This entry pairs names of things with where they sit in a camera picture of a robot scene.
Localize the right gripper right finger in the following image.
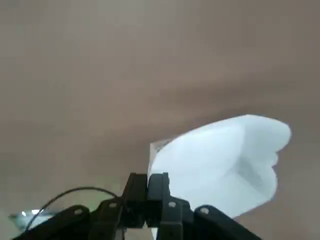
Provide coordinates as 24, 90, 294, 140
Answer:
147, 171, 262, 240

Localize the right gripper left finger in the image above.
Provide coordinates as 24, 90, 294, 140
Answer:
12, 172, 149, 240

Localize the white snack box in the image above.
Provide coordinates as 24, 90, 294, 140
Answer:
147, 114, 293, 219

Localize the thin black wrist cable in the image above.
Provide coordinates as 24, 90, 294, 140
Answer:
24, 186, 124, 230

